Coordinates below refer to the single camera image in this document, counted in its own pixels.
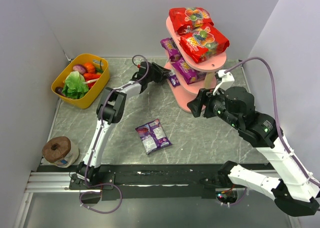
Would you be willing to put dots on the purple candy bag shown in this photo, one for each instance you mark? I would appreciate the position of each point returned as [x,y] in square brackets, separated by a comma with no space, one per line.
[189,74]
[169,45]

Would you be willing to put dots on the toy purple onion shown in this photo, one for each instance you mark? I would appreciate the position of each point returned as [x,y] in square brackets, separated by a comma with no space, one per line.
[79,68]

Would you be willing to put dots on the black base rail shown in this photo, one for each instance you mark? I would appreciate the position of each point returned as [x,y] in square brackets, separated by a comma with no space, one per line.
[156,181]

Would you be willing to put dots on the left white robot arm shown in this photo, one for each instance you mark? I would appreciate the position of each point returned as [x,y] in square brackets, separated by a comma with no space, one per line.
[110,112]

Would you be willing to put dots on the pink three-tier shelf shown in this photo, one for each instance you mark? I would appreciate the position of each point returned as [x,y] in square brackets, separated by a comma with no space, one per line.
[184,93]

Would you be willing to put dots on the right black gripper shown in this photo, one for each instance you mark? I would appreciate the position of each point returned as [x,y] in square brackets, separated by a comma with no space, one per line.
[203,102]

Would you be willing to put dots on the toy green lettuce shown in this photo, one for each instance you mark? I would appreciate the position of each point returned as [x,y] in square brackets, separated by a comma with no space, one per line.
[74,86]

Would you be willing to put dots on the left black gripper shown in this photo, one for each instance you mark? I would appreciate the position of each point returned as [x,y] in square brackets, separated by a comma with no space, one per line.
[154,71]

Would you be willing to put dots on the yellow plastic basket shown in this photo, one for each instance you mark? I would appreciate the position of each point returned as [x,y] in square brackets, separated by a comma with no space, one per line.
[86,100]

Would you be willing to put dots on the red candy bag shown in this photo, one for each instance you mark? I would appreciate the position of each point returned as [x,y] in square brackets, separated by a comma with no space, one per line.
[185,20]
[203,43]

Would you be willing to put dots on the toy dark eggplant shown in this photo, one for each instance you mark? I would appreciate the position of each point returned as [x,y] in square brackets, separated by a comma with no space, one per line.
[59,91]

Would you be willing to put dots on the toy orange pumpkin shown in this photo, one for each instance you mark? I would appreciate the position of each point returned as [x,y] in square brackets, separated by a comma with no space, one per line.
[90,68]

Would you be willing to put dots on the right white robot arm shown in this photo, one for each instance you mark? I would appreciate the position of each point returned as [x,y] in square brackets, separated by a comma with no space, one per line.
[294,192]

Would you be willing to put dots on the small purple packet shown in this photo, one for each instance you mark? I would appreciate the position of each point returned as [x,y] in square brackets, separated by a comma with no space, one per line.
[153,136]
[173,79]

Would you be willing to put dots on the toy red carrot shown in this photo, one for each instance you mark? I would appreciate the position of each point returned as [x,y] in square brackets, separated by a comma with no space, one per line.
[91,76]

